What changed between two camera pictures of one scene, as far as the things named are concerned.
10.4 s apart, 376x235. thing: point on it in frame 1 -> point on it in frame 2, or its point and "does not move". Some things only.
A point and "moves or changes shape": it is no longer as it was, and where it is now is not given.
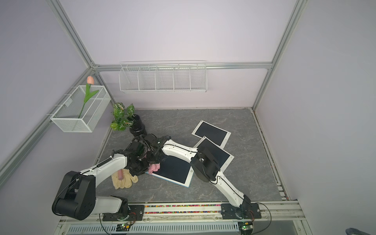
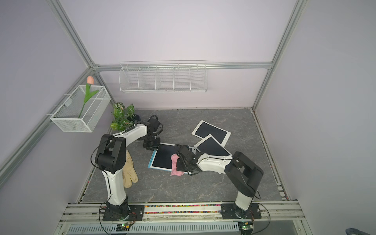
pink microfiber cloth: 153,167 -> 174,171
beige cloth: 127,180 does not move
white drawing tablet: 219,136 does not move
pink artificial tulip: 88,93 does not move
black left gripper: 146,166 -> 146,145
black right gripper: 160,158 -> 177,167
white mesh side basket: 79,112 does not move
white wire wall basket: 163,76 does not move
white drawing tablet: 223,157 does not move
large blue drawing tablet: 176,170 moves or changes shape
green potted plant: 122,116 does not move
